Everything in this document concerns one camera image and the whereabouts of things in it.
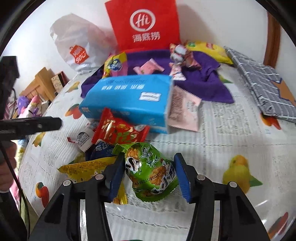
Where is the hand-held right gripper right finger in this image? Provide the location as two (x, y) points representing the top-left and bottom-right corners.
(173, 152), (270, 241)

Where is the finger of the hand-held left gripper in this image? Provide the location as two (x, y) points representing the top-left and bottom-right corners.
(0, 117), (62, 140)

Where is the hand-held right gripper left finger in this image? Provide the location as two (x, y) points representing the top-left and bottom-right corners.
(28, 153), (126, 241)

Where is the dark blue cookie packet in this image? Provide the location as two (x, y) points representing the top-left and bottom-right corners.
(85, 140), (116, 161)

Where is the green snack packet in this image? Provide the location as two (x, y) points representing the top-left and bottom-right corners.
(112, 142), (179, 203)

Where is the yellow snack packet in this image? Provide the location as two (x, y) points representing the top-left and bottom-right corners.
(57, 156), (127, 205)

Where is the red snack packet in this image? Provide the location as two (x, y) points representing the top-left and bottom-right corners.
(91, 108), (150, 145)

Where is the pink square snack packet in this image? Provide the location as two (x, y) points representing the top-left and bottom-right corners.
(167, 85), (202, 132)

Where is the purple towel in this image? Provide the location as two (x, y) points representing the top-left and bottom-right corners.
(80, 49), (234, 104)

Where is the yellow pink packet blue logo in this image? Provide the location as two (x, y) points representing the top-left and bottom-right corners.
(102, 52), (127, 78)

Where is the pink bear print stick pack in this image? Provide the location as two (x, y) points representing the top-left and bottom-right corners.
(169, 63), (186, 81)

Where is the small pink candy packet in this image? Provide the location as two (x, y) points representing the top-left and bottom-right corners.
(133, 59), (164, 75)

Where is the pink bag silver band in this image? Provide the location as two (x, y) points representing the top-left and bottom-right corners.
(169, 43), (197, 67)

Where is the person's left hand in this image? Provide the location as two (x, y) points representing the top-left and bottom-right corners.
(0, 141), (18, 193)

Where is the pink purple plush toy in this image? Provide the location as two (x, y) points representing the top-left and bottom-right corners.
(9, 95), (42, 118)

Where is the wooden headboard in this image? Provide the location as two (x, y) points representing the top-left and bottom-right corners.
(20, 67), (59, 102)

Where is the small white red-trimmed packet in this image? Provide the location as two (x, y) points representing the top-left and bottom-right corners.
(67, 128), (94, 152)

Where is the fruit print bed sheet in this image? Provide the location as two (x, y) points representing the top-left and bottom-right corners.
(17, 53), (296, 241)

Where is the dark framed patterned box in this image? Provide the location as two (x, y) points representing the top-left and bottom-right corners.
(51, 71), (70, 90)

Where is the blue tissue pack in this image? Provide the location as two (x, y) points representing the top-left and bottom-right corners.
(79, 75), (174, 135)

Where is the white plastic bag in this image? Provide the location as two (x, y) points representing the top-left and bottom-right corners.
(50, 13), (116, 75)

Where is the green cloth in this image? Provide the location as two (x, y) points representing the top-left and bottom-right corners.
(20, 195), (40, 224)

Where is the grey checked folded cloth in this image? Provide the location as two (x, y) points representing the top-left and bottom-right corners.
(224, 46), (296, 120)

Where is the yellow chips bag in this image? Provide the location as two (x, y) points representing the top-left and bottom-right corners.
(184, 40), (234, 65)

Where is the red paper bag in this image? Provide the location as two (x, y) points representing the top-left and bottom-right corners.
(105, 0), (181, 51)

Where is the black cable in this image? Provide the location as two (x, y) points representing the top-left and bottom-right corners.
(0, 141), (30, 232)

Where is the brown wooden door frame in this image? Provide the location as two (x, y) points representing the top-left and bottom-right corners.
(264, 11), (281, 67)

